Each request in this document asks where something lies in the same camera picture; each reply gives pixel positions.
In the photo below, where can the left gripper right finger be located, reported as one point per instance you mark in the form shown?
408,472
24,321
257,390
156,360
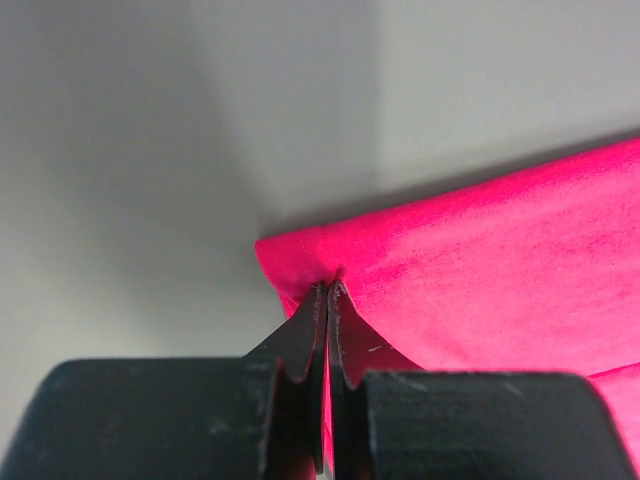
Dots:
393,420

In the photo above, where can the red t shirt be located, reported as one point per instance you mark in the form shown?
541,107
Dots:
535,270

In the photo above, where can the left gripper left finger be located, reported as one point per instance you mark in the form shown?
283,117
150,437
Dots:
258,416

